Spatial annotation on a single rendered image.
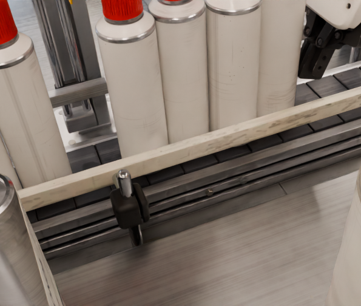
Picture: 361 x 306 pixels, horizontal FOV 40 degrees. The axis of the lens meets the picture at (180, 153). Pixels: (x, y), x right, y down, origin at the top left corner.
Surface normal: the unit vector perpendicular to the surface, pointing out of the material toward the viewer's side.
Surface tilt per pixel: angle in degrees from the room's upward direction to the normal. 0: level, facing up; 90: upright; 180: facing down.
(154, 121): 90
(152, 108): 90
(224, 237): 0
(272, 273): 0
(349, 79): 0
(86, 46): 90
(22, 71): 90
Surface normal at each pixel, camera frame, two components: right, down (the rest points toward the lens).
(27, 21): -0.07, -0.72
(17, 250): 0.81, 0.36
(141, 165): 0.36, 0.62
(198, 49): 0.65, 0.49
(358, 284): -0.91, 0.34
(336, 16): -0.88, 0.04
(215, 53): -0.67, 0.54
